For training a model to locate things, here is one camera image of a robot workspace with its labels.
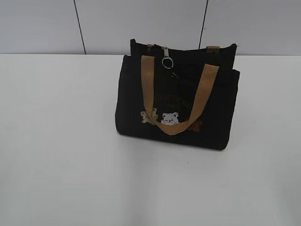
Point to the black canvas tote bag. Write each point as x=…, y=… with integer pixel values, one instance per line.
x=191, y=104

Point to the silver keyring clasp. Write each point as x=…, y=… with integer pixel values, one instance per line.
x=167, y=61

